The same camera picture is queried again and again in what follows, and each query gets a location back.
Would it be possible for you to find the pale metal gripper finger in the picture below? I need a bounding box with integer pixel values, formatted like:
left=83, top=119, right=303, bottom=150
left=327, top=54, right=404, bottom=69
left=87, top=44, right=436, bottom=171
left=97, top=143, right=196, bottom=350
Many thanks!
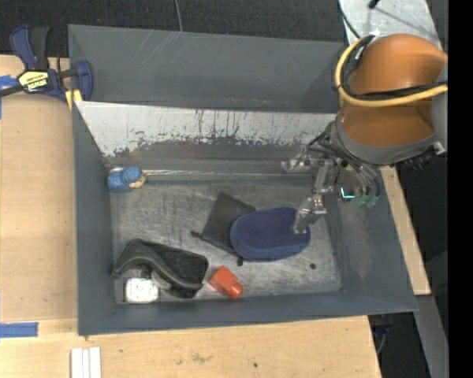
left=280, top=153, right=315, bottom=174
left=292, top=195, right=328, bottom=235

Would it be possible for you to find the dark blue oval sponge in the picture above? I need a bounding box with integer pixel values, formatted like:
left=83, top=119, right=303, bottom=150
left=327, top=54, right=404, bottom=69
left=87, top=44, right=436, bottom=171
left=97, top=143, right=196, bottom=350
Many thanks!
left=229, top=206, right=312, bottom=262

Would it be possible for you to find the dark grey cloth pouch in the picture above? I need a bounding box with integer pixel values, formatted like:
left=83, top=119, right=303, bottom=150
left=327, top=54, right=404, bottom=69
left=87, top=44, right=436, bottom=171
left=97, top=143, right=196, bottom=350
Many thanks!
left=190, top=192, right=258, bottom=268

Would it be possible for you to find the red plastic block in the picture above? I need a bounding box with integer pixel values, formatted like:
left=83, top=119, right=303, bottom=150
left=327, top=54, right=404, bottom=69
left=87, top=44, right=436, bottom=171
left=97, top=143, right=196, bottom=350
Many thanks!
left=207, top=265, right=244, bottom=300

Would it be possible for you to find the grey metal bin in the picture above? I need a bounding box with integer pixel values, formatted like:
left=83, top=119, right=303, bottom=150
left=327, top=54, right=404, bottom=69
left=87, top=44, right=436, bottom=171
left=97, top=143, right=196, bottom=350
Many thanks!
left=67, top=24, right=419, bottom=336

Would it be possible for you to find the blue toy figure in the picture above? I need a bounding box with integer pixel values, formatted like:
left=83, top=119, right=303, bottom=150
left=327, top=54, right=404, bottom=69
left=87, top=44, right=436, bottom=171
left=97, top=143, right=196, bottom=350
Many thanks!
left=106, top=166, right=147, bottom=194

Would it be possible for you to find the white rounded block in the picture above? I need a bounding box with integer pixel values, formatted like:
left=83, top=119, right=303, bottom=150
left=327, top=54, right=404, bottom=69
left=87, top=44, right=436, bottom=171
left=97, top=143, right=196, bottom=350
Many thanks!
left=124, top=276, right=160, bottom=304

